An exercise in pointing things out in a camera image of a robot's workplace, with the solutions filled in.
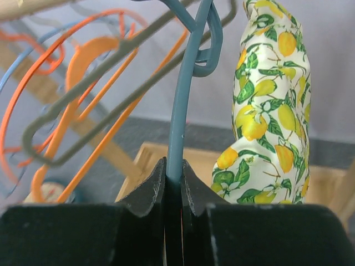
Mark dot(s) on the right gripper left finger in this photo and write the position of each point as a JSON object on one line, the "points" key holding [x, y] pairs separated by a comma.
{"points": [[129, 232]]}

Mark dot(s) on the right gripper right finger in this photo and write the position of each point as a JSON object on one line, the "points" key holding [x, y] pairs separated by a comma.
{"points": [[218, 233]]}

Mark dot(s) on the lemon print garment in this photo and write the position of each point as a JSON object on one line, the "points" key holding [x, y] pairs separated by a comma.
{"points": [[269, 162]]}

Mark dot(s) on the light blue hanger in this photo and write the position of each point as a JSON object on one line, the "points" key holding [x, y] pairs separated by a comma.
{"points": [[10, 153]]}

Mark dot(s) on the blue-grey hanger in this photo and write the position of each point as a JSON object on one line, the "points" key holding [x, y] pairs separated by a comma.
{"points": [[200, 59]]}

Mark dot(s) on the teal plastic tub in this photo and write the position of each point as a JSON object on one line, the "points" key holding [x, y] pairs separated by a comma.
{"points": [[75, 197]]}

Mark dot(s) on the floral tulip cloth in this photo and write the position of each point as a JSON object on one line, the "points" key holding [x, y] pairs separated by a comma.
{"points": [[51, 190]]}

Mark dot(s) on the wooden clothes rack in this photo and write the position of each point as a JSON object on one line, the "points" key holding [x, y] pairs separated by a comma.
{"points": [[328, 186]]}

